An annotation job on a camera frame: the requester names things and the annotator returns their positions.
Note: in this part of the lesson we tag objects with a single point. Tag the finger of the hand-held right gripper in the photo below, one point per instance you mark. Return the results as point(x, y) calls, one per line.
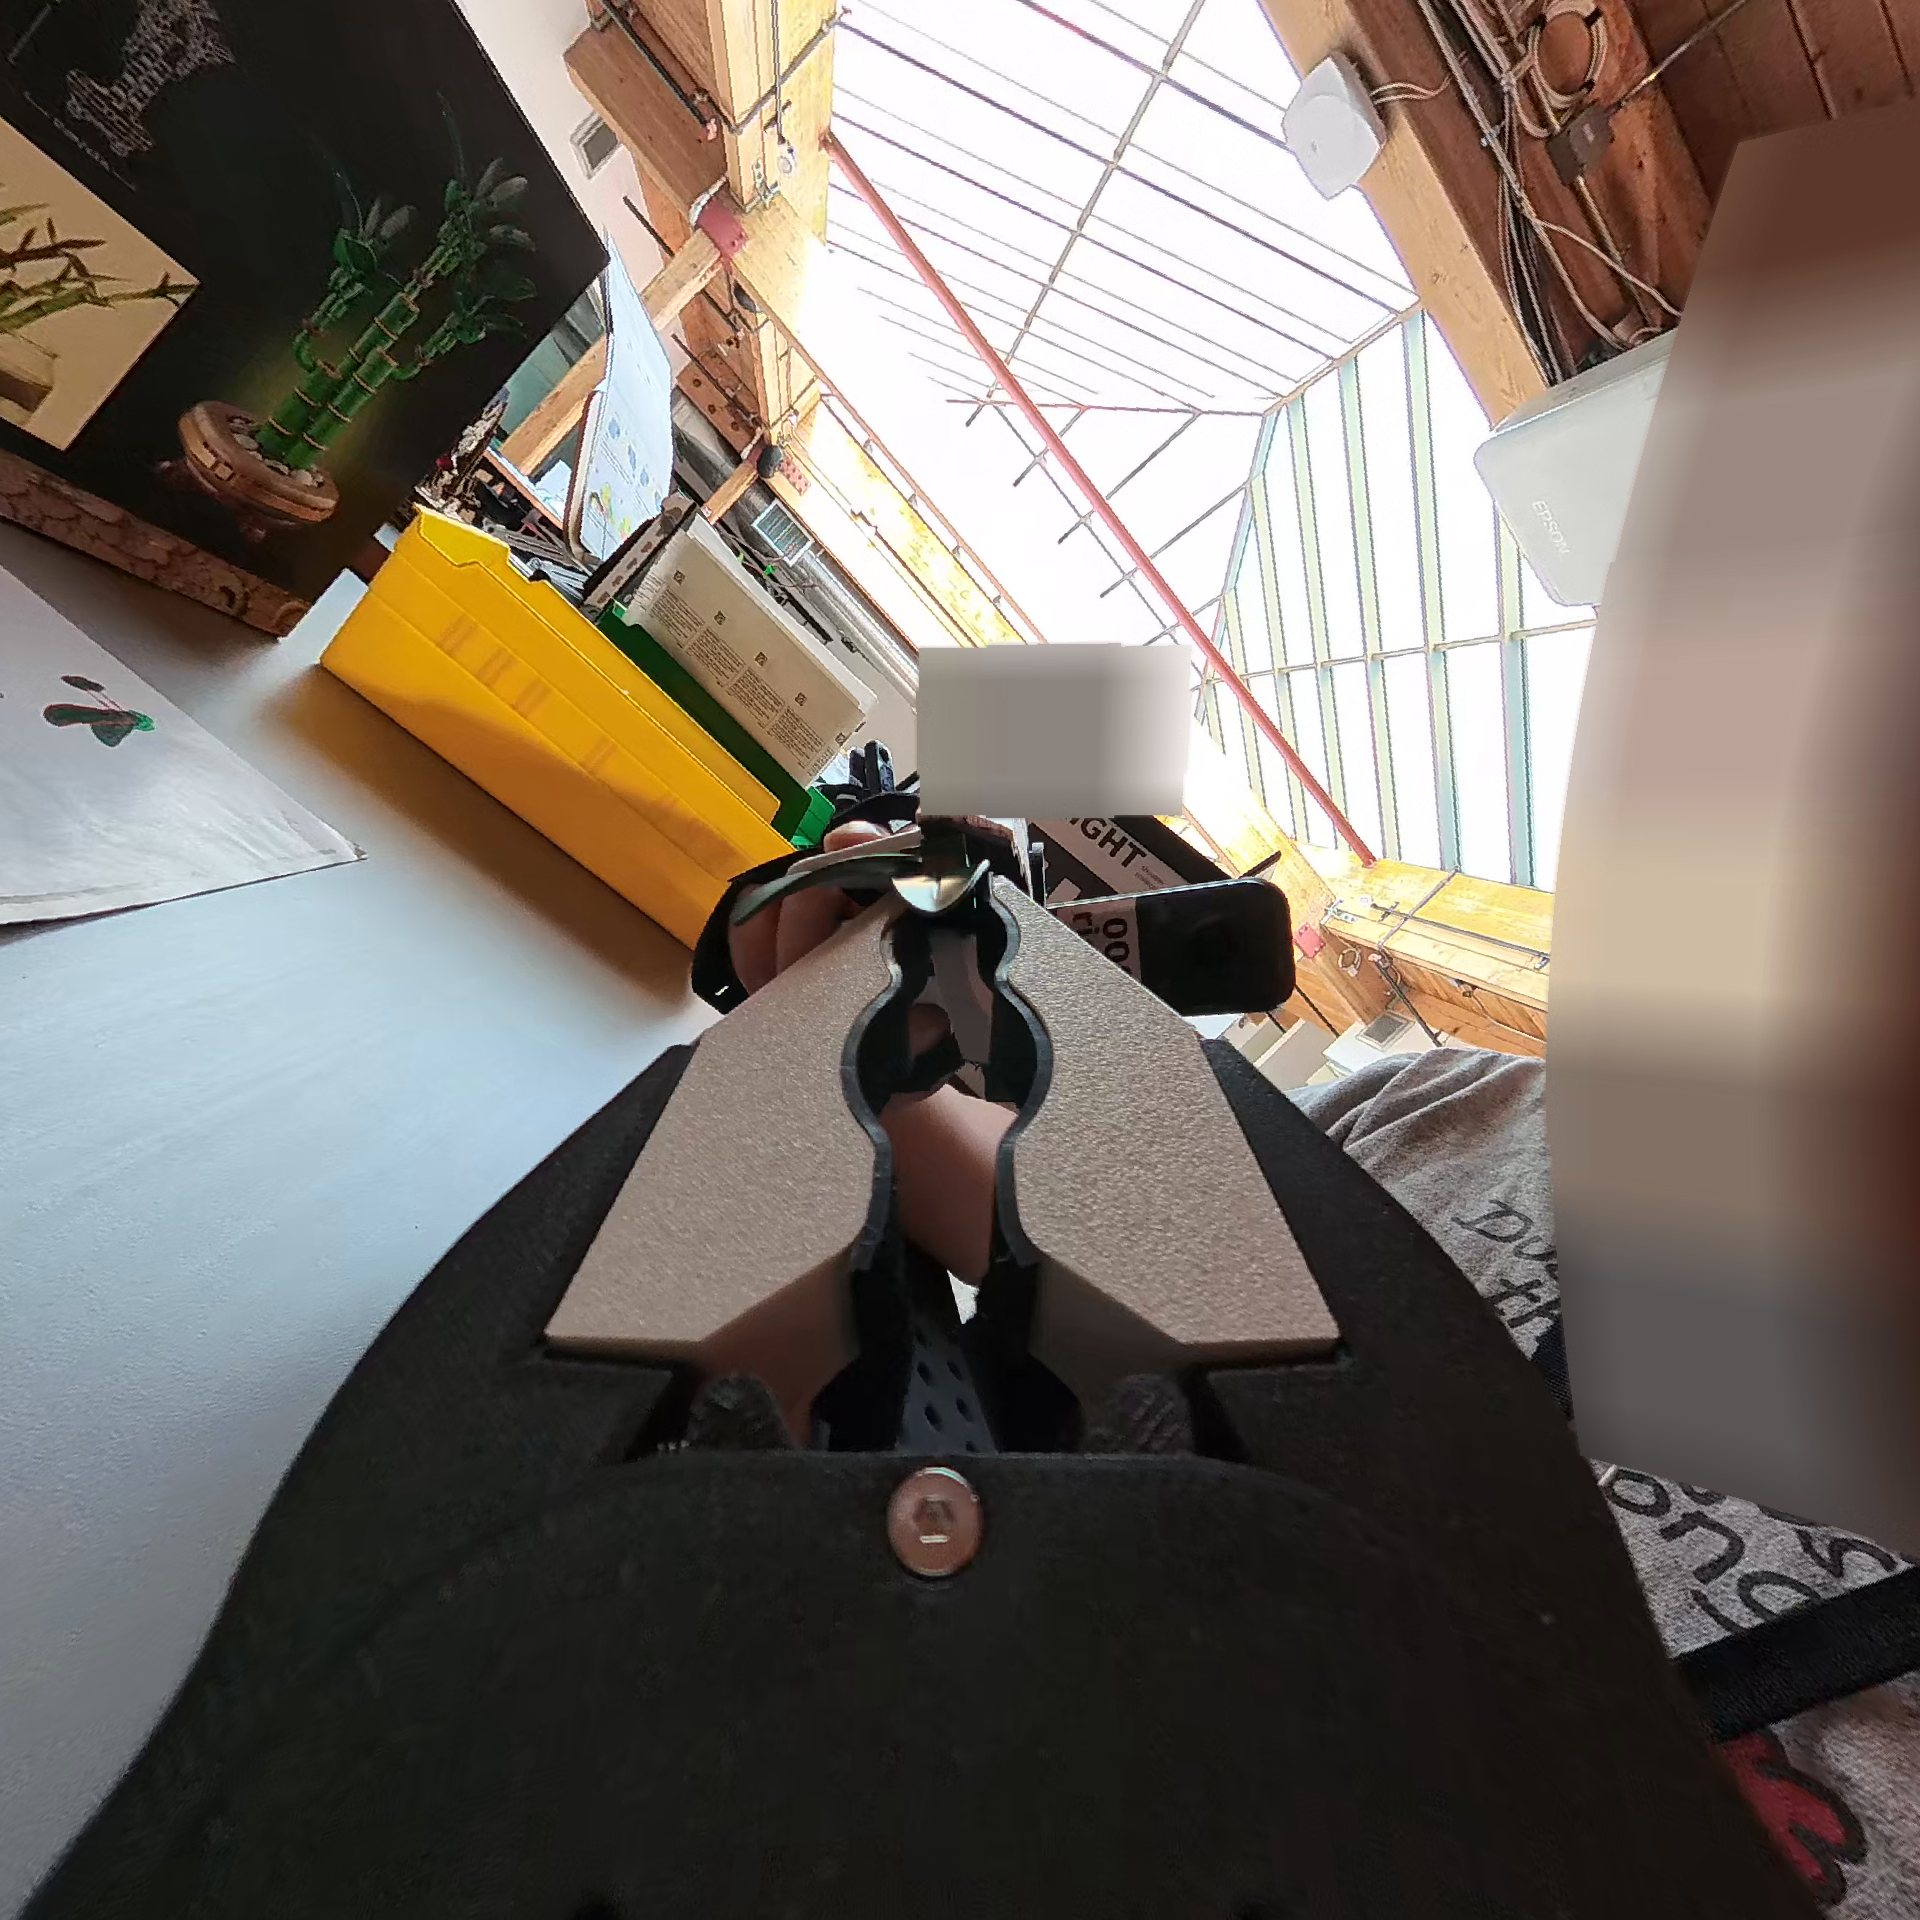
point(960, 992)

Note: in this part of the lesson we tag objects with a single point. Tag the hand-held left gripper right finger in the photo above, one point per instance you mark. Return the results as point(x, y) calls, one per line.
point(1171, 1199)

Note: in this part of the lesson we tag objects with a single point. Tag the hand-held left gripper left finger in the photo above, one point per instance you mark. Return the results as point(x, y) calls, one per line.
point(721, 1199)

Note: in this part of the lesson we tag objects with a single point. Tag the dark green lego leaf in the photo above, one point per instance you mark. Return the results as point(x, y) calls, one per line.
point(928, 894)

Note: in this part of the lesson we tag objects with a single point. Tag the lego instruction booklet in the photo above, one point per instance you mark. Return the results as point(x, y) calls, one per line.
point(121, 779)

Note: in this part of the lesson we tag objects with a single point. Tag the black lego set box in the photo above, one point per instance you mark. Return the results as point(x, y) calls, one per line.
point(224, 226)

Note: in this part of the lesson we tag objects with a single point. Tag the person's right hand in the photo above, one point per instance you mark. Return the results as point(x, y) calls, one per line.
point(946, 1171)

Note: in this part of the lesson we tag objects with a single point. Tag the person's torso in grey shirt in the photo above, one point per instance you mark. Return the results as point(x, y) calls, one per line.
point(1440, 1171)

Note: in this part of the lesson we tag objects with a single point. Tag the green storage bin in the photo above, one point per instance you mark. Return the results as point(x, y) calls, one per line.
point(705, 704)

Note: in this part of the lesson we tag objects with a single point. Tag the white printed carton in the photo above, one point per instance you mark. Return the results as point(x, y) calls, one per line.
point(749, 646)

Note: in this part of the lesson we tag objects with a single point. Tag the yellow storage bin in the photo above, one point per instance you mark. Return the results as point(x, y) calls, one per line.
point(554, 721)

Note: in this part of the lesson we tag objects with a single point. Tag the white ceiling projector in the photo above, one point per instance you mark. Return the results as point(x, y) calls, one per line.
point(1558, 480)

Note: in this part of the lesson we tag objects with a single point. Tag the white illustrated poster board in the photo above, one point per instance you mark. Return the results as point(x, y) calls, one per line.
point(629, 404)

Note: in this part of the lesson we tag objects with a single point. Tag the white ceiling access point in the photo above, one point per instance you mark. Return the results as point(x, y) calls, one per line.
point(1334, 121)

